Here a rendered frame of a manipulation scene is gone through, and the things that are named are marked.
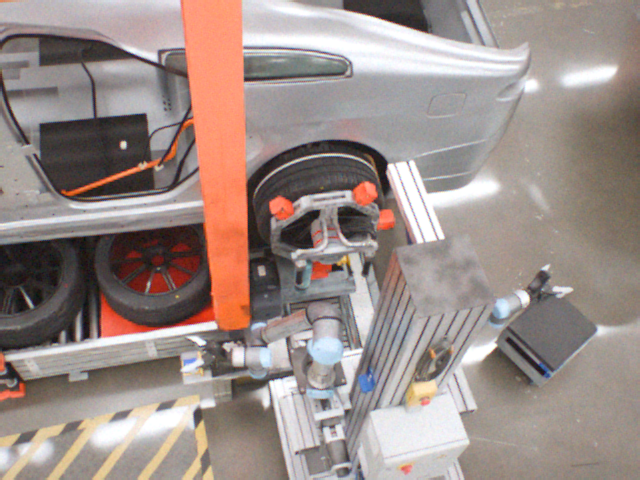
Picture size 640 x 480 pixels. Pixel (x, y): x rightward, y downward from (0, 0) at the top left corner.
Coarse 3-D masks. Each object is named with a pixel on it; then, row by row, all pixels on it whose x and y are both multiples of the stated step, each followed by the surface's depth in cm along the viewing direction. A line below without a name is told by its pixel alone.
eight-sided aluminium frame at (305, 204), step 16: (352, 192) 348; (304, 208) 342; (320, 208) 344; (368, 208) 353; (272, 224) 353; (288, 224) 351; (272, 240) 361; (352, 240) 385; (368, 240) 379; (288, 256) 377
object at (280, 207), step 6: (276, 198) 342; (282, 198) 342; (270, 204) 344; (276, 204) 341; (282, 204) 340; (288, 204) 344; (276, 210) 340; (282, 210) 339; (288, 210) 341; (276, 216) 343; (282, 216) 344; (288, 216) 345
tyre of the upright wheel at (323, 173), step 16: (288, 160) 352; (304, 160) 348; (320, 160) 348; (336, 160) 350; (352, 160) 355; (368, 160) 367; (272, 176) 354; (288, 176) 348; (304, 176) 344; (320, 176) 343; (336, 176) 344; (352, 176) 348; (368, 176) 356; (256, 192) 363; (272, 192) 350; (288, 192) 344; (304, 192) 345; (256, 208) 363
